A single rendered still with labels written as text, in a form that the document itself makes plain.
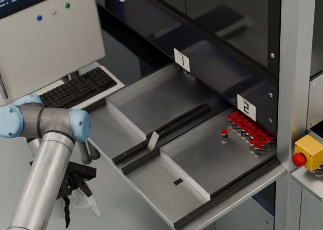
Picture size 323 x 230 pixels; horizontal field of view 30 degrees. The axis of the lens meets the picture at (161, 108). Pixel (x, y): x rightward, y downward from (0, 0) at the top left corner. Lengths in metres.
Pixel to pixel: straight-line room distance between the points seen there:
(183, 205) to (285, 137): 0.36
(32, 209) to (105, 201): 1.79
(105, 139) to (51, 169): 0.76
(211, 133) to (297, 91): 0.44
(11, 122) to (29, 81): 1.02
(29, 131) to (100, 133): 0.69
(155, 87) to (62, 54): 0.43
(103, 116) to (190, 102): 0.31
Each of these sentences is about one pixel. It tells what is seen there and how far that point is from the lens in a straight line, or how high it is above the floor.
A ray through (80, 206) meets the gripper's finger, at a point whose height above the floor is 1.17.
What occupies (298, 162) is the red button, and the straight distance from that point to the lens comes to 1.78.
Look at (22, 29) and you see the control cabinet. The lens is 2.32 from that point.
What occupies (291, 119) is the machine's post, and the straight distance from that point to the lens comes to 1.76.
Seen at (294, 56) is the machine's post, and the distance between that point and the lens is 1.62.
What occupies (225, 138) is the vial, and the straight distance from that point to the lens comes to 1.98.
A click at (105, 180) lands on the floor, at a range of 3.15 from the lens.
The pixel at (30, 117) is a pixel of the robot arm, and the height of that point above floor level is 1.39.
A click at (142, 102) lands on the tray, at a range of 2.18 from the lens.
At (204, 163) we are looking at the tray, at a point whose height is 0.88.
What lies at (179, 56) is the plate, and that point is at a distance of 2.13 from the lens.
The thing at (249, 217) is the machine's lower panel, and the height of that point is 0.48.
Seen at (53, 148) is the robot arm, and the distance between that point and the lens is 1.36.
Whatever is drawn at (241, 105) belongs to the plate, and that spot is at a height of 1.01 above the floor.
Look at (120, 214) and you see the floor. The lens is 2.99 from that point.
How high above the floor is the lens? 2.29
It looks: 41 degrees down
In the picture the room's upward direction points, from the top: 8 degrees counter-clockwise
